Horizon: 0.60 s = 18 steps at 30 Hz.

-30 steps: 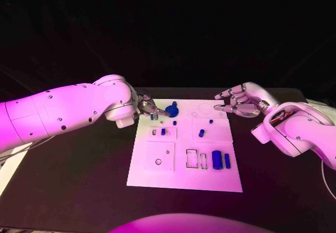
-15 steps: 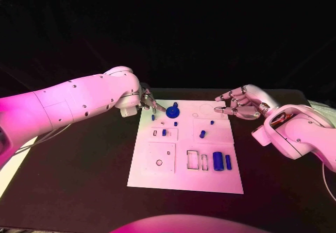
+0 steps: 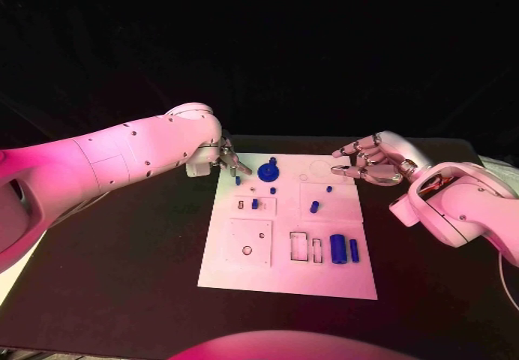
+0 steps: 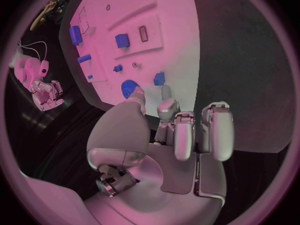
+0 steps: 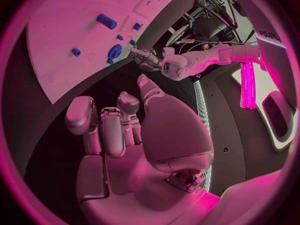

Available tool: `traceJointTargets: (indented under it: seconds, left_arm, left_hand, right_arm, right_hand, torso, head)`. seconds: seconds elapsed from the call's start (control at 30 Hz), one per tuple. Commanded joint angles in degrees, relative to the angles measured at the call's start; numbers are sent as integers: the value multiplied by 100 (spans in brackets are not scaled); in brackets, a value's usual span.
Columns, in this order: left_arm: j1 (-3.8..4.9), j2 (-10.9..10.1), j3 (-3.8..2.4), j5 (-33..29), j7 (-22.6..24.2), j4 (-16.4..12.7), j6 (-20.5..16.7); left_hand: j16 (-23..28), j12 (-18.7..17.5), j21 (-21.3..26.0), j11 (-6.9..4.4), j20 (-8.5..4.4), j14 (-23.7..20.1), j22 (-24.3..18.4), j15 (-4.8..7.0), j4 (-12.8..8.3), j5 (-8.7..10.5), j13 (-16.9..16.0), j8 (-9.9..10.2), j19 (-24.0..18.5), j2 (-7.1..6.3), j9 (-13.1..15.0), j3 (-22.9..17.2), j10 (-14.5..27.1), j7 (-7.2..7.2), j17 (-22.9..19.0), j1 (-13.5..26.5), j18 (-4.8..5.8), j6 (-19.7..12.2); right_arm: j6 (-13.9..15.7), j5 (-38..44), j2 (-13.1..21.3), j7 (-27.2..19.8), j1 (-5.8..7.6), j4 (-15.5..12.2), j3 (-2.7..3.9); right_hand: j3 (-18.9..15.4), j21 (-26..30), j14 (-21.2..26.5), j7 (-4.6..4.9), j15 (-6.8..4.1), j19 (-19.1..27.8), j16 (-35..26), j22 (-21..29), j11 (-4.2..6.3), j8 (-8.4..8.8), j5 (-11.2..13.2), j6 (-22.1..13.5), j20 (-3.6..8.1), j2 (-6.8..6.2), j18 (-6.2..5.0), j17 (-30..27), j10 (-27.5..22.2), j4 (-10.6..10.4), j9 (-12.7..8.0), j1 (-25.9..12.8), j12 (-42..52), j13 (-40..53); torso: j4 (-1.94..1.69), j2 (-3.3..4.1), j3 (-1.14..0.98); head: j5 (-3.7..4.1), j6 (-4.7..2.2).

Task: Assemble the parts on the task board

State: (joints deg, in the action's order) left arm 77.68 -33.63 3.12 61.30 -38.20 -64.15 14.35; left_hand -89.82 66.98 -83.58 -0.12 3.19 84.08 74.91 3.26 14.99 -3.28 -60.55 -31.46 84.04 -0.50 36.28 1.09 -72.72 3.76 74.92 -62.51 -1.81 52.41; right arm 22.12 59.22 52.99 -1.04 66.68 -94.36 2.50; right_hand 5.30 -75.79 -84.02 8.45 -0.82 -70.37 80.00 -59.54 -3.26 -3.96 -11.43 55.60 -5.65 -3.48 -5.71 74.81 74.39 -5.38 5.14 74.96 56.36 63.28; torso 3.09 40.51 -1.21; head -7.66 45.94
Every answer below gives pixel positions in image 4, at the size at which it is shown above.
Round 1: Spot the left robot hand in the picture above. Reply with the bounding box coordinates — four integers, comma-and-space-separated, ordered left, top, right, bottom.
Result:
83, 84, 236, 225

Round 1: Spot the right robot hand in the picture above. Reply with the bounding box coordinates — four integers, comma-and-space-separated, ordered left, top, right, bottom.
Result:
29, 79, 66, 112

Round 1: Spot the white task board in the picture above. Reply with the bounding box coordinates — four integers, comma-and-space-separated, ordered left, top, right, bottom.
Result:
58, 0, 202, 118

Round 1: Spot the large blue cylinder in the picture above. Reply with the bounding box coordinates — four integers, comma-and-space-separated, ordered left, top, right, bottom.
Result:
68, 25, 84, 46

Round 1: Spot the blue gear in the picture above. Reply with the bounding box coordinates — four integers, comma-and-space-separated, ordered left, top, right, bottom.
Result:
120, 79, 141, 100

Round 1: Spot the person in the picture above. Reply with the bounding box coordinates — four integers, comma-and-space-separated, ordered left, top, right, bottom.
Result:
28, 0, 73, 32

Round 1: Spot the blue block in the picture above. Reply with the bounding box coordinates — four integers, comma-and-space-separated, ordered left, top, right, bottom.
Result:
114, 33, 131, 49
153, 71, 166, 87

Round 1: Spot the white cable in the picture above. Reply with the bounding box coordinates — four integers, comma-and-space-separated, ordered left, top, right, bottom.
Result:
17, 39, 49, 63

